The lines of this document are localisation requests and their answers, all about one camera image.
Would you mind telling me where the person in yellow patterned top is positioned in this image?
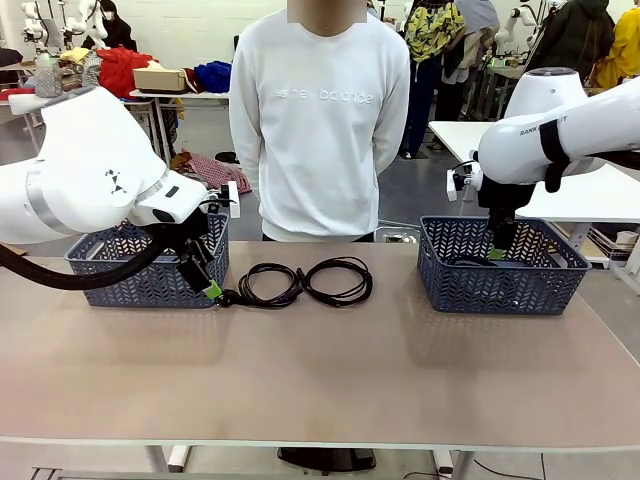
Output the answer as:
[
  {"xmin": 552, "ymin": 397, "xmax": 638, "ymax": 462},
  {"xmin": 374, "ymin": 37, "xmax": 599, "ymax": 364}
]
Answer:
[{"xmin": 402, "ymin": 0, "xmax": 470, "ymax": 157}]

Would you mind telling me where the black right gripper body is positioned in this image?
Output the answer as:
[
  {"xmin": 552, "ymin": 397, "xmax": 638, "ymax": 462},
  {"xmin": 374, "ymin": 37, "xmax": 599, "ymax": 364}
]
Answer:
[{"xmin": 476, "ymin": 172, "xmax": 532, "ymax": 222}]

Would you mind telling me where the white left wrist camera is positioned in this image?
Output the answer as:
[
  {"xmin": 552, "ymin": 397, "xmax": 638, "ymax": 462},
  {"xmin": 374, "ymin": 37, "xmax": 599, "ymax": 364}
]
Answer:
[{"xmin": 221, "ymin": 181, "xmax": 242, "ymax": 220}]

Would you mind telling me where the white clothes table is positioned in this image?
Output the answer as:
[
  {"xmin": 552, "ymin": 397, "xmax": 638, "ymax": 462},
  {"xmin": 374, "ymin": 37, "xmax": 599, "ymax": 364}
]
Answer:
[{"xmin": 124, "ymin": 87, "xmax": 232, "ymax": 166}]

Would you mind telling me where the thin black coiled cable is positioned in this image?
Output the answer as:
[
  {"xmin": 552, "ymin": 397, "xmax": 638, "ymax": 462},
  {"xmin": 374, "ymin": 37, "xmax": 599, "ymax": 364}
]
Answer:
[{"xmin": 298, "ymin": 257, "xmax": 375, "ymax": 308}]

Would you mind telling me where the blue plastic woven basket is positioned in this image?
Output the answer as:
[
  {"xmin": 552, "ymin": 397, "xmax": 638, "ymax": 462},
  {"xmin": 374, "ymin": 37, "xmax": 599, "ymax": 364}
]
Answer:
[
  {"xmin": 417, "ymin": 214, "xmax": 593, "ymax": 317},
  {"xmin": 64, "ymin": 212, "xmax": 232, "ymax": 310}
]

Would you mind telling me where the person in black clothes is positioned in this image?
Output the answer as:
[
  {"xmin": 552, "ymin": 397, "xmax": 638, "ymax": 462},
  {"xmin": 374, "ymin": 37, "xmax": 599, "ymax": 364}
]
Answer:
[{"xmin": 97, "ymin": 0, "xmax": 139, "ymax": 52}]

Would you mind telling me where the black USB cable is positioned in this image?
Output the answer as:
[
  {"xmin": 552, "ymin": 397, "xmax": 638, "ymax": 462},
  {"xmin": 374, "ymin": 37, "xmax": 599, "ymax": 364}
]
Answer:
[{"xmin": 448, "ymin": 253, "xmax": 502, "ymax": 270}]

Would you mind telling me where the red checked cloth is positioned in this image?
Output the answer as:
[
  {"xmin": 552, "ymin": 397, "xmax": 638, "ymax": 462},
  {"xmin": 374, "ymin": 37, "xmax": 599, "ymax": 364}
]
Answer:
[{"xmin": 171, "ymin": 149, "xmax": 252, "ymax": 195}]

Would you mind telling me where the person in yellow jacket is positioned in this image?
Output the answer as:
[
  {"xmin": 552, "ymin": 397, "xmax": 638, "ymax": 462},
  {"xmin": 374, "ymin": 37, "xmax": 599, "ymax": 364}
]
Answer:
[{"xmin": 593, "ymin": 7, "xmax": 640, "ymax": 90}]

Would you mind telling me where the white table leg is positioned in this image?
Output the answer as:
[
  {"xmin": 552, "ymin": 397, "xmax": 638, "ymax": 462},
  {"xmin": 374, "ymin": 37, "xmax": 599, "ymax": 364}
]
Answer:
[
  {"xmin": 143, "ymin": 443, "xmax": 192, "ymax": 474},
  {"xmin": 431, "ymin": 448, "xmax": 474, "ymax": 480}
]

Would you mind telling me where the black arm strap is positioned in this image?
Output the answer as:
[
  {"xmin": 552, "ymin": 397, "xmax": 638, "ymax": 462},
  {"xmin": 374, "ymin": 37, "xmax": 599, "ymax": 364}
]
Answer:
[{"xmin": 538, "ymin": 118, "xmax": 572, "ymax": 194}]

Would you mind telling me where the person in dark jacket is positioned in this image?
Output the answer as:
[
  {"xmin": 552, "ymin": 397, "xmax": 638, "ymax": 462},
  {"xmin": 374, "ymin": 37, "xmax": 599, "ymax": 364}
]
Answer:
[{"xmin": 529, "ymin": 0, "xmax": 617, "ymax": 90}]

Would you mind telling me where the black round floor base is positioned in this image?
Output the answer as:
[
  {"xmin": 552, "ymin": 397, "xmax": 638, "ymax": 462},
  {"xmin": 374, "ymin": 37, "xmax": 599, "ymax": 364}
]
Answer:
[{"xmin": 276, "ymin": 446, "xmax": 377, "ymax": 474}]

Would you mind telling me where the thick black power cable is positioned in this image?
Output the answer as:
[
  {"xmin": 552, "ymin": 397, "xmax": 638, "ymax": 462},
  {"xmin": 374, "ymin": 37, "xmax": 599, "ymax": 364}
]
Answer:
[{"xmin": 214, "ymin": 263, "xmax": 304, "ymax": 308}]

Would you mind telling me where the person in white sweater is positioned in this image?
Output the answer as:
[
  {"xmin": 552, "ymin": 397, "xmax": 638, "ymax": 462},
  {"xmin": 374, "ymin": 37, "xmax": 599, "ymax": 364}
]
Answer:
[{"xmin": 228, "ymin": 0, "xmax": 413, "ymax": 244}]

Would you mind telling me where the blue cloth pile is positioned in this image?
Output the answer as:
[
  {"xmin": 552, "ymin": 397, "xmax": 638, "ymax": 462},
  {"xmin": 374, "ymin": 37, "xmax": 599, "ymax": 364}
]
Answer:
[{"xmin": 193, "ymin": 60, "xmax": 233, "ymax": 94}]

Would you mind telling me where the red clothes pile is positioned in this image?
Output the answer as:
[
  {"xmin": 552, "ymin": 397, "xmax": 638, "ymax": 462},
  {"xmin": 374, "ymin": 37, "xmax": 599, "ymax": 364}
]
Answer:
[{"xmin": 96, "ymin": 45, "xmax": 162, "ymax": 99}]

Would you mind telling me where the black floor cable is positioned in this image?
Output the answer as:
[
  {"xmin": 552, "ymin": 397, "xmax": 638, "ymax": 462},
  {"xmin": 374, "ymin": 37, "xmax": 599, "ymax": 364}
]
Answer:
[{"xmin": 472, "ymin": 455, "xmax": 551, "ymax": 480}]

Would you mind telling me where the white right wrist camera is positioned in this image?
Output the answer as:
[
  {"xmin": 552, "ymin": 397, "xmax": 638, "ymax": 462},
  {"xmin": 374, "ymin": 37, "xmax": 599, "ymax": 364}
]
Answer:
[{"xmin": 445, "ymin": 162, "xmax": 484, "ymax": 204}]

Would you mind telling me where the grey patterned bag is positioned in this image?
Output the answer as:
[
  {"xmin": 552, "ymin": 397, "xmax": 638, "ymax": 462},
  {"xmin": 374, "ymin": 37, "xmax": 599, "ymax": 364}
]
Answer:
[{"xmin": 33, "ymin": 67, "xmax": 64, "ymax": 99}]

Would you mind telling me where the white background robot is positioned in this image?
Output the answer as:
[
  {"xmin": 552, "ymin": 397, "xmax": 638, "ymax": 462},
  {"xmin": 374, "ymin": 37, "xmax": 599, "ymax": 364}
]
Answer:
[
  {"xmin": 19, "ymin": 0, "xmax": 64, "ymax": 54},
  {"xmin": 493, "ymin": 3, "xmax": 537, "ymax": 47},
  {"xmin": 67, "ymin": 0, "xmax": 109, "ymax": 50}
]

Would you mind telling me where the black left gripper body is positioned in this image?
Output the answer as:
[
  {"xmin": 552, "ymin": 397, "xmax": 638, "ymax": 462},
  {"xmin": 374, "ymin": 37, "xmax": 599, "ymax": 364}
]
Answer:
[{"xmin": 168, "ymin": 212, "xmax": 217, "ymax": 270}]

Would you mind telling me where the white background table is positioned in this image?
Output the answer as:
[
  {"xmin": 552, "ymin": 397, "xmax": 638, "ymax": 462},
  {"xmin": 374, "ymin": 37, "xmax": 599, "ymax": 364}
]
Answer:
[{"xmin": 428, "ymin": 121, "xmax": 640, "ymax": 224}]

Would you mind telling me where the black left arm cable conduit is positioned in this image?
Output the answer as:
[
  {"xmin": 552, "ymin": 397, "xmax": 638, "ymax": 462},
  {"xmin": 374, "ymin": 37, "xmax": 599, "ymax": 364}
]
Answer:
[{"xmin": 0, "ymin": 222, "xmax": 211, "ymax": 293}]

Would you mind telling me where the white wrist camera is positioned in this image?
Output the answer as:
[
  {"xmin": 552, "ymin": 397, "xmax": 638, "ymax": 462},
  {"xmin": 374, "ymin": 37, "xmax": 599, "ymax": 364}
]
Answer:
[
  {"xmin": 445, "ymin": 162, "xmax": 484, "ymax": 204},
  {"xmin": 221, "ymin": 181, "xmax": 242, "ymax": 220}
]

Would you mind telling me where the closed cardboard box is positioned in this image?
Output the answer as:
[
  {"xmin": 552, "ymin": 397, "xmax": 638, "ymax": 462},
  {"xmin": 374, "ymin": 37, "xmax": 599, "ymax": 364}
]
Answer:
[{"xmin": 132, "ymin": 67, "xmax": 189, "ymax": 94}]

